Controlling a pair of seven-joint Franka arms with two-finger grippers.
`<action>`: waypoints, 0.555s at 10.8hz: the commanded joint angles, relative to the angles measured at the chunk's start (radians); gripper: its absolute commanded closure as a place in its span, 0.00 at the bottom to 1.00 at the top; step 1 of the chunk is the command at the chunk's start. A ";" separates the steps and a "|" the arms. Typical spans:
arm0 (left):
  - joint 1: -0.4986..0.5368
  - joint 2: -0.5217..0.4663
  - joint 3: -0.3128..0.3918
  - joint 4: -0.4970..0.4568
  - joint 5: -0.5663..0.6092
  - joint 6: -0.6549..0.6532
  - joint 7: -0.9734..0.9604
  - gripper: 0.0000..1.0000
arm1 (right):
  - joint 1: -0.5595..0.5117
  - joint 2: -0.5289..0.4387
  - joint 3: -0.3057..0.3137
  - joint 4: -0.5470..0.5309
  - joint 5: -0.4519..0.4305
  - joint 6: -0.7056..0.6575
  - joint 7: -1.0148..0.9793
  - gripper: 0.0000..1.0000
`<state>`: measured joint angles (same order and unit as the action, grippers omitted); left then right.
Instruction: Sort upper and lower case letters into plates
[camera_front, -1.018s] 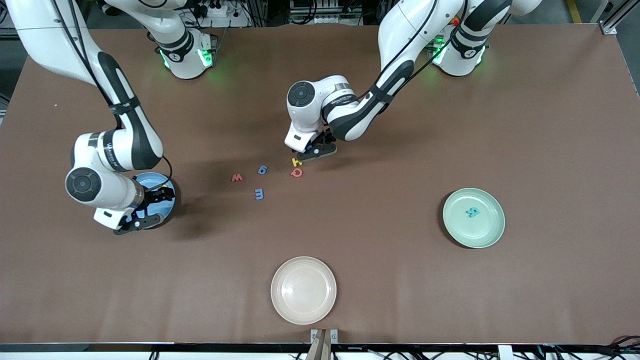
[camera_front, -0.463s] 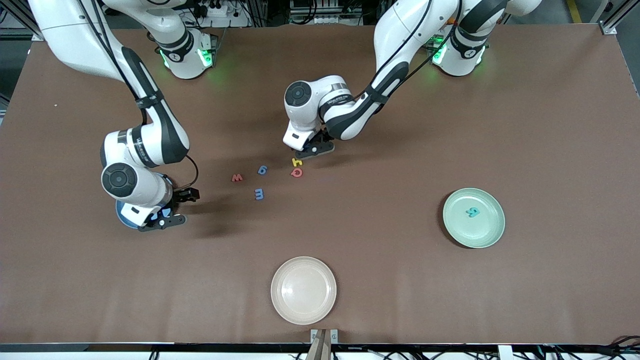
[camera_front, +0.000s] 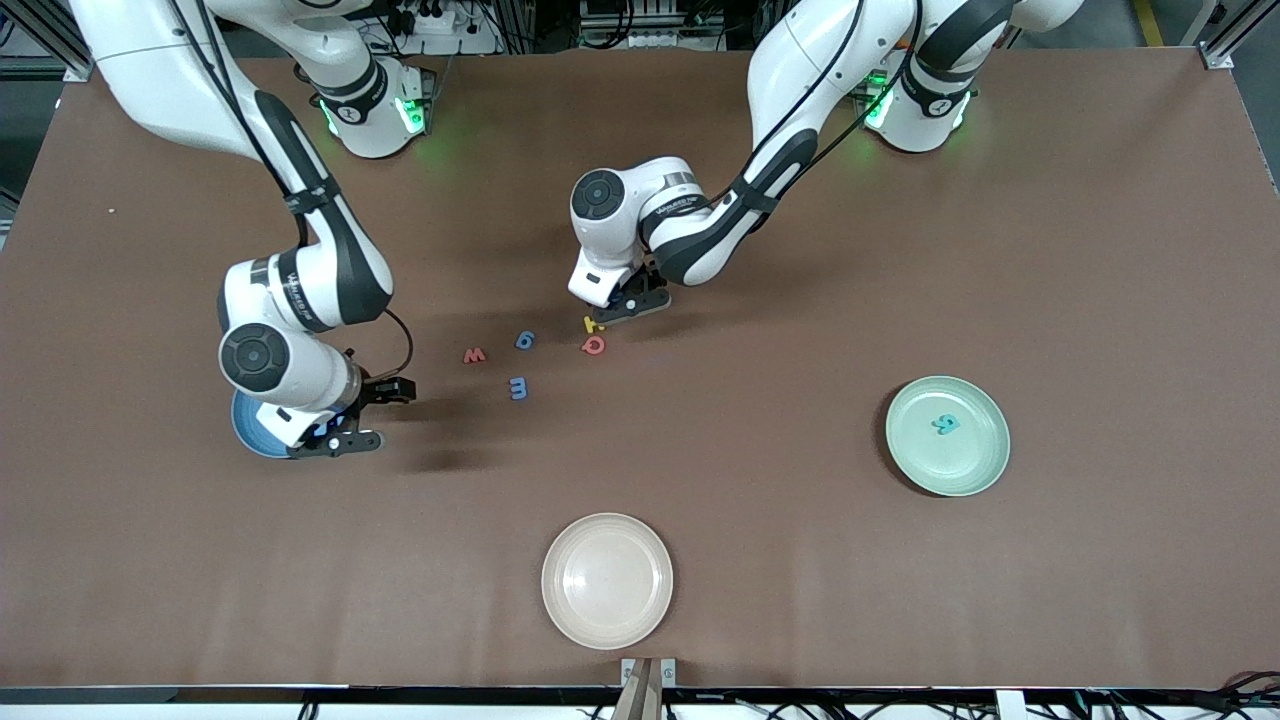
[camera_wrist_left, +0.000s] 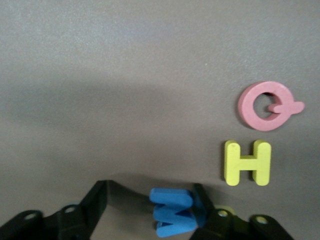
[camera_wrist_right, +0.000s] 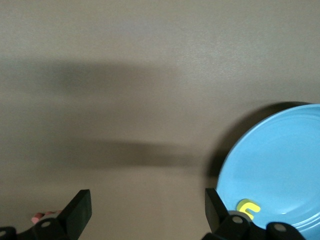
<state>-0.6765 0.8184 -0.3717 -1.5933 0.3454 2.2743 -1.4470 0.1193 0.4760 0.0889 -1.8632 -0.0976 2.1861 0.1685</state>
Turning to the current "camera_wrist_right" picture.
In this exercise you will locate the blue plate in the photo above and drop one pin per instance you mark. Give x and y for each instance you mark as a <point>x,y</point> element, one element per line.
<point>275,162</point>

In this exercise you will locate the yellow foam letter u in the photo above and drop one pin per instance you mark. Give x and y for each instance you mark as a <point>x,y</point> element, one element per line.
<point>243,204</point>

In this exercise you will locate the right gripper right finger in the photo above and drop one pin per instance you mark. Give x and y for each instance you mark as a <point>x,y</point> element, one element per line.
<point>217,220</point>

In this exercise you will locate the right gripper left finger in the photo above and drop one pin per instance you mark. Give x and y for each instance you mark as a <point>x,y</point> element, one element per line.
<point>75,212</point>

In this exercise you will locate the red foam letter w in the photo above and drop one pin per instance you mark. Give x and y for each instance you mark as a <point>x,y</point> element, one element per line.
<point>37,217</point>

